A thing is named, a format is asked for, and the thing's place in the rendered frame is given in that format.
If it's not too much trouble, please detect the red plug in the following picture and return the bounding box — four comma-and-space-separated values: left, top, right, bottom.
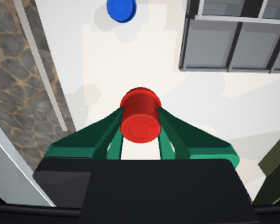
120, 87, 162, 143

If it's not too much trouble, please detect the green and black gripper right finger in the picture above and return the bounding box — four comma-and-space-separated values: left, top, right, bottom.
158, 106, 240, 169

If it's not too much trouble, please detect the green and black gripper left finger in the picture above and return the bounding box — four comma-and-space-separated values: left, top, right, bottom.
42, 107, 124, 160

